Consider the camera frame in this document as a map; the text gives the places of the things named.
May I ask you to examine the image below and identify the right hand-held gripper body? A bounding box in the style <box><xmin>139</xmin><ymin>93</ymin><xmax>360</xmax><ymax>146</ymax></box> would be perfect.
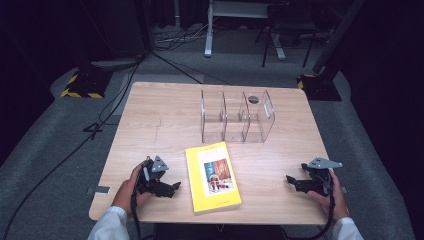
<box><xmin>300</xmin><ymin>156</ymin><xmax>344</xmax><ymax>197</ymax></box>

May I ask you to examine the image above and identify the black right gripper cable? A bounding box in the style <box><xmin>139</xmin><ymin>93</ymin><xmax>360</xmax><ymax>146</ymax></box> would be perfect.
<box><xmin>285</xmin><ymin>191</ymin><xmax>336</xmax><ymax>240</ymax></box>

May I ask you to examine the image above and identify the grey metal stand pole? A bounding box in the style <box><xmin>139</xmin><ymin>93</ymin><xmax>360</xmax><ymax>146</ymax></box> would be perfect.
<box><xmin>312</xmin><ymin>0</ymin><xmax>367</xmax><ymax>75</ymax></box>

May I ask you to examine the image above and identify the thin black floor cable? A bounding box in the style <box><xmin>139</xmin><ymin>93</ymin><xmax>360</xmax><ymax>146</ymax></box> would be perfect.
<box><xmin>149</xmin><ymin>49</ymin><xmax>232</xmax><ymax>86</ymax></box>

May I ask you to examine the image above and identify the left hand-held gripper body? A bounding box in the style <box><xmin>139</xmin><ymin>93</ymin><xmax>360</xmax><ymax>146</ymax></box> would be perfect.
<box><xmin>134</xmin><ymin>155</ymin><xmax>170</xmax><ymax>196</ymax></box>

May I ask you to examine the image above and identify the clear acrylic file rack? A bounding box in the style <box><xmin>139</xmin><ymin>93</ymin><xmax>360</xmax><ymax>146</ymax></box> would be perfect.
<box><xmin>200</xmin><ymin>89</ymin><xmax>277</xmax><ymax>145</ymax></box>

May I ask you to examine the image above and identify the yellow book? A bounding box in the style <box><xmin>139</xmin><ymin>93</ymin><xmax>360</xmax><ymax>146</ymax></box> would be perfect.
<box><xmin>184</xmin><ymin>141</ymin><xmax>243</xmax><ymax>214</ymax></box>

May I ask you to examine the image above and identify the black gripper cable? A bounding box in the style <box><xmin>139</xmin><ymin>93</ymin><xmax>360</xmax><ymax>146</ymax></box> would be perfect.
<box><xmin>285</xmin><ymin>191</ymin><xmax>336</xmax><ymax>240</ymax></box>
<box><xmin>130</xmin><ymin>188</ymin><xmax>144</xmax><ymax>240</ymax></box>

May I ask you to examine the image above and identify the person's left hand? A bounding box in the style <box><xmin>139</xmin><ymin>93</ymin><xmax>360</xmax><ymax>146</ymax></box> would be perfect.
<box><xmin>111</xmin><ymin>162</ymin><xmax>153</xmax><ymax>215</ymax></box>

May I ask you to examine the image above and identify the bundle of floor cables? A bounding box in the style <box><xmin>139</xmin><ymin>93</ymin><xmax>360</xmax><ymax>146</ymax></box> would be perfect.
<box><xmin>152</xmin><ymin>18</ymin><xmax>218</xmax><ymax>52</ymax></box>

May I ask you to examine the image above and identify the hazard-striped black stand base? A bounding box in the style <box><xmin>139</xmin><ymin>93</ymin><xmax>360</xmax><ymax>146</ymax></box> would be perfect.
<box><xmin>60</xmin><ymin>69</ymin><xmax>114</xmax><ymax>100</ymax></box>
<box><xmin>296</xmin><ymin>73</ymin><xmax>343</xmax><ymax>102</ymax></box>

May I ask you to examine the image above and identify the black chair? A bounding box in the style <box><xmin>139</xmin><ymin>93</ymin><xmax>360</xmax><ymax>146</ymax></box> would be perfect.
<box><xmin>254</xmin><ymin>1</ymin><xmax>318</xmax><ymax>69</ymax></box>

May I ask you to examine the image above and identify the person's right hand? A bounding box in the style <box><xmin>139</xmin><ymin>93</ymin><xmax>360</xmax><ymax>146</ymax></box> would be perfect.
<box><xmin>306</xmin><ymin>169</ymin><xmax>351</xmax><ymax>223</ymax></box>

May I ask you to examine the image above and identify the white desk frame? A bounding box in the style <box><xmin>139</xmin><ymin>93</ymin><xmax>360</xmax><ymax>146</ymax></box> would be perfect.
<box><xmin>203</xmin><ymin>0</ymin><xmax>287</xmax><ymax>62</ymax></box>

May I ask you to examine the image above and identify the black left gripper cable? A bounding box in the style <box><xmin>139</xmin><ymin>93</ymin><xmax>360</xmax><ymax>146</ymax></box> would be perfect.
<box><xmin>130</xmin><ymin>188</ymin><xmax>144</xmax><ymax>240</ymax></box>

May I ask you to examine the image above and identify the long black floor cable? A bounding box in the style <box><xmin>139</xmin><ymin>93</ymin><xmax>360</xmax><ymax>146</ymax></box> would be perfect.
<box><xmin>0</xmin><ymin>54</ymin><xmax>145</xmax><ymax>236</ymax></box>

